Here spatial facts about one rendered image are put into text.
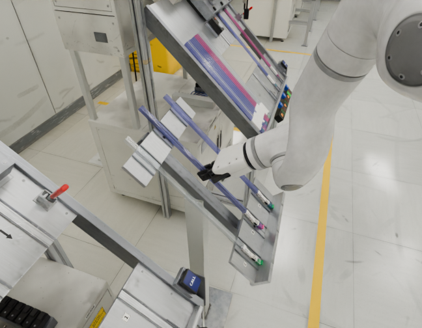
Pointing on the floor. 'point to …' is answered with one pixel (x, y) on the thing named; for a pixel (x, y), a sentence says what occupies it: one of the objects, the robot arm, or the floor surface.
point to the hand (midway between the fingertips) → (206, 172)
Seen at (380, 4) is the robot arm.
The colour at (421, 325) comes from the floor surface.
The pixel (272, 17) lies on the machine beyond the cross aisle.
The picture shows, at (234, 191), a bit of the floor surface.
